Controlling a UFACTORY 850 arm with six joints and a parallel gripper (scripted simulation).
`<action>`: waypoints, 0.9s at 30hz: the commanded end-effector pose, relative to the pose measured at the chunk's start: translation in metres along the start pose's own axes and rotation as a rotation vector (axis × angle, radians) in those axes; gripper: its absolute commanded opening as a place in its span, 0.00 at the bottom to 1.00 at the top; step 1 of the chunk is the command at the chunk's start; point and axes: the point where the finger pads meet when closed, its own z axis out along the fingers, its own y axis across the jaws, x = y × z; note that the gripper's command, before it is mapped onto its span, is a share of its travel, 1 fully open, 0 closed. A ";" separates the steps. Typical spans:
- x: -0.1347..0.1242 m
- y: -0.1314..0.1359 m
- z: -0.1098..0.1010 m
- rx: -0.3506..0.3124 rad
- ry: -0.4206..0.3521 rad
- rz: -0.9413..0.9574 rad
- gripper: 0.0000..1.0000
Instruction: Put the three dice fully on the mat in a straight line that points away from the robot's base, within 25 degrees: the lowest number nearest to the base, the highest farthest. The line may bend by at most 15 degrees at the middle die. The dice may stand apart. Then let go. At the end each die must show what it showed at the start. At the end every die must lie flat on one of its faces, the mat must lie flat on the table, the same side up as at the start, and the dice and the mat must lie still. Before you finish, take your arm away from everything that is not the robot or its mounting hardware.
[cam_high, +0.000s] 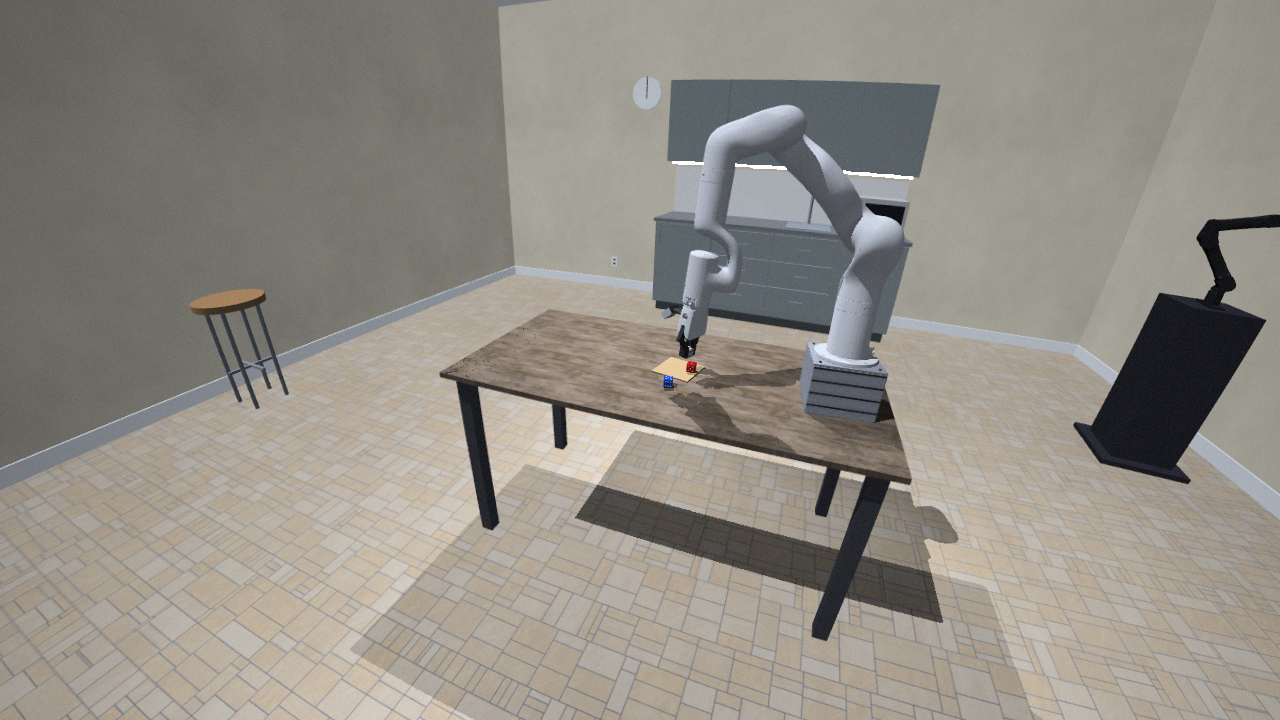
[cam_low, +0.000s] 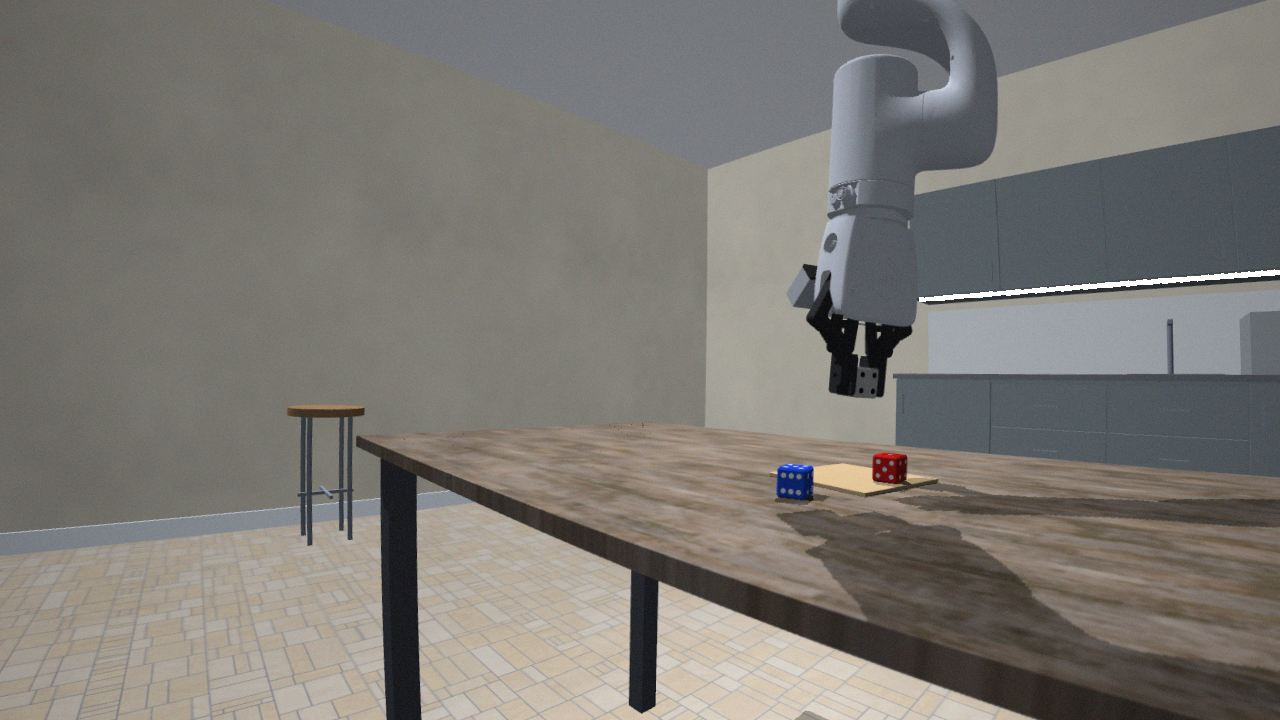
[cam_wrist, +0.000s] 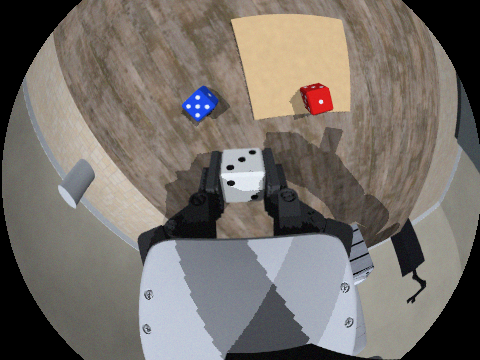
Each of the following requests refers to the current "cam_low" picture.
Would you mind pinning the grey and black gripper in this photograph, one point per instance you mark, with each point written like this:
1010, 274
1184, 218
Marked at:
867, 277

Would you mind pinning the red die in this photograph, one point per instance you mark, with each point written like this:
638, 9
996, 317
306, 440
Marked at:
889, 468

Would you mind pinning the blue die with white pips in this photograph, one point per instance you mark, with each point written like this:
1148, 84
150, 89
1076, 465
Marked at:
795, 481

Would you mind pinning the beige flat mat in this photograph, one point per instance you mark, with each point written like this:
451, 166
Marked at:
858, 480

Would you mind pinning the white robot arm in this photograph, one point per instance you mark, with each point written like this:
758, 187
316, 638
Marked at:
885, 131

